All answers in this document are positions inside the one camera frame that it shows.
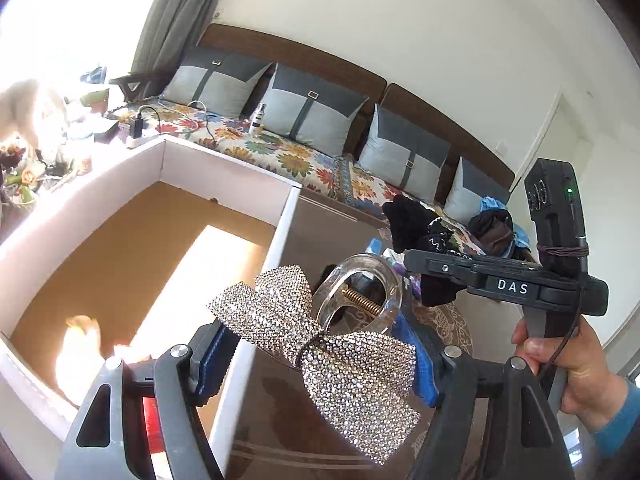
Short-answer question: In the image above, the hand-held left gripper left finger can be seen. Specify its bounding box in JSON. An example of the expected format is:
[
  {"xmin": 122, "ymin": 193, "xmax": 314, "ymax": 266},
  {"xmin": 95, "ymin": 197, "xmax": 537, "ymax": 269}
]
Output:
[{"xmin": 52, "ymin": 322, "xmax": 241, "ymax": 480}]

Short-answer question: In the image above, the white charging cable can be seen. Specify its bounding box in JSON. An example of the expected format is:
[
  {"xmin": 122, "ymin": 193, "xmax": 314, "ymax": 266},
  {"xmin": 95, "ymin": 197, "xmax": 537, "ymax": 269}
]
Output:
[{"xmin": 186, "ymin": 100, "xmax": 223, "ymax": 127}]

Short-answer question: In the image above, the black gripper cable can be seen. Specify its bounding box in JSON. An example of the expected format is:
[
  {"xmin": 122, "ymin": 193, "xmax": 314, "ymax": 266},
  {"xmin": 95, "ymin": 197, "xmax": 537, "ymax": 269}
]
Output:
[{"xmin": 537, "ymin": 280, "xmax": 586, "ymax": 378}]

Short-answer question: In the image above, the brown wooden sofa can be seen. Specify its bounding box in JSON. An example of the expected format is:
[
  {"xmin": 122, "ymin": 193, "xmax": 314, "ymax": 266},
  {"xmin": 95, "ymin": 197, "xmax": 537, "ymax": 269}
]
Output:
[{"xmin": 107, "ymin": 22, "xmax": 516, "ymax": 271}]

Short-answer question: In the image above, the white fluffy toy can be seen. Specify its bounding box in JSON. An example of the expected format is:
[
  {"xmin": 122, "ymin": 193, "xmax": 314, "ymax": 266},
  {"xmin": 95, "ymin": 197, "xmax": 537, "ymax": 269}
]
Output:
[{"xmin": 0, "ymin": 79, "xmax": 68, "ymax": 148}]

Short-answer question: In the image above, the person's right forearm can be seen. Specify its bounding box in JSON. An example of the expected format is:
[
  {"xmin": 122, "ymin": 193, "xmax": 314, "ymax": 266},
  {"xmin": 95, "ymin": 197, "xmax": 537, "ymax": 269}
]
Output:
[{"xmin": 592, "ymin": 377, "xmax": 640, "ymax": 461}]

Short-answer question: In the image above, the white cardboard box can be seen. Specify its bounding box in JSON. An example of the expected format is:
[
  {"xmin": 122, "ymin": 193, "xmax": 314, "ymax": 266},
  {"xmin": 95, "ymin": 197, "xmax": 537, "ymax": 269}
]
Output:
[{"xmin": 0, "ymin": 137, "xmax": 303, "ymax": 480}]

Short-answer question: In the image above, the floral seat mat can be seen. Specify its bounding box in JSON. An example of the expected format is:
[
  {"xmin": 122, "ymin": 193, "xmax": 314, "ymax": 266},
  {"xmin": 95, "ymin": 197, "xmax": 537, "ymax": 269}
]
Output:
[{"xmin": 107, "ymin": 97, "xmax": 488, "ymax": 256}]

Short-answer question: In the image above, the person's right hand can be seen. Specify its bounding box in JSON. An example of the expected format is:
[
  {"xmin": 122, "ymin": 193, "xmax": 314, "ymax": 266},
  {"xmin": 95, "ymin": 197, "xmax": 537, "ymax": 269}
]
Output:
[{"xmin": 511, "ymin": 317, "xmax": 628, "ymax": 431}]

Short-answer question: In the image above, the grey curtain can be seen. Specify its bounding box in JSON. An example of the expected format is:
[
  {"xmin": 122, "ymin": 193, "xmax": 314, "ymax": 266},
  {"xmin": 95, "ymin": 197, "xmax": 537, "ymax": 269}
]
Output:
[{"xmin": 129, "ymin": 0, "xmax": 236, "ymax": 78}]

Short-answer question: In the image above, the dark brown bag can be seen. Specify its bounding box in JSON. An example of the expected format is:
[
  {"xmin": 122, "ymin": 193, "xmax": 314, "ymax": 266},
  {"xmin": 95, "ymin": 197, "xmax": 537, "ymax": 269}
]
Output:
[{"xmin": 470, "ymin": 210, "xmax": 523, "ymax": 258}]

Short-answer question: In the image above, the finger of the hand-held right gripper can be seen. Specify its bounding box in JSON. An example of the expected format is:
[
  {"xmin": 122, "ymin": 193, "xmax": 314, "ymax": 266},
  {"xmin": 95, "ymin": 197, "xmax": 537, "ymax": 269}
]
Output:
[{"xmin": 404, "ymin": 249, "xmax": 476, "ymax": 293}]

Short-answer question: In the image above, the green plant pot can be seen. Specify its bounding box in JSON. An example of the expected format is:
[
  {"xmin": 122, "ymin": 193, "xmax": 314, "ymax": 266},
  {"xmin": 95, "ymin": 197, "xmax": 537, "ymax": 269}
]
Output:
[{"xmin": 80, "ymin": 87, "xmax": 111, "ymax": 115}]

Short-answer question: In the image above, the black scrunchie with white trim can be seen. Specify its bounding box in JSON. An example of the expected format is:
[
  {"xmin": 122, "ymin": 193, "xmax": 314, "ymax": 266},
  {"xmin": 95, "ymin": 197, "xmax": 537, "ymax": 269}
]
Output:
[{"xmin": 382, "ymin": 195, "xmax": 468, "ymax": 307}]

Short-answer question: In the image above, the white pump bottle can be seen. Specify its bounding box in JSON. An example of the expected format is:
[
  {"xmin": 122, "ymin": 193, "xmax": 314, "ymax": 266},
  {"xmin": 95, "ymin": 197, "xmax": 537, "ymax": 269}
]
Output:
[{"xmin": 248, "ymin": 102, "xmax": 268, "ymax": 136}]

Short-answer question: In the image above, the artificial flower bunch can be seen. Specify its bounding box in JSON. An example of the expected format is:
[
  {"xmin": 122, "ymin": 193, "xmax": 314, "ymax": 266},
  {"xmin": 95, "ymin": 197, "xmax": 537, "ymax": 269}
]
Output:
[{"xmin": 0, "ymin": 142, "xmax": 53, "ymax": 206}]

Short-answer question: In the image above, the pile of clothes and bag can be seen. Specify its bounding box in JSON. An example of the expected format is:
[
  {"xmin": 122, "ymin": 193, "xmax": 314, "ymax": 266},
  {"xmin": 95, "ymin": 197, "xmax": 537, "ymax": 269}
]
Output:
[{"xmin": 481, "ymin": 196, "xmax": 531, "ymax": 251}]

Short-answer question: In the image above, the grey two-tone strapped pillow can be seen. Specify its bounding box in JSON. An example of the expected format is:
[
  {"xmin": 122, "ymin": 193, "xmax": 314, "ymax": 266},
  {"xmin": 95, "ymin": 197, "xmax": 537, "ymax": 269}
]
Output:
[
  {"xmin": 260, "ymin": 62, "xmax": 370, "ymax": 158},
  {"xmin": 160, "ymin": 46, "xmax": 273, "ymax": 121},
  {"xmin": 444, "ymin": 156, "xmax": 512, "ymax": 226},
  {"xmin": 357, "ymin": 102, "xmax": 452, "ymax": 192}
]

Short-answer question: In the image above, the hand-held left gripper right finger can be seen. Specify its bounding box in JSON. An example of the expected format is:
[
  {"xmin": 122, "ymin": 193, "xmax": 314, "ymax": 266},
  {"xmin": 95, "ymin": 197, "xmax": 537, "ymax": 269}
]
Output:
[{"xmin": 392, "ymin": 310, "xmax": 576, "ymax": 480}]

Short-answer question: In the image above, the rhinestone bow hair claw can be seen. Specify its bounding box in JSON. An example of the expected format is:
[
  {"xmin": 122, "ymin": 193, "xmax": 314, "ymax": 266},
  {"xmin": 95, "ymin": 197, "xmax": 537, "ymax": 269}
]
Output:
[{"xmin": 207, "ymin": 254, "xmax": 422, "ymax": 465}]

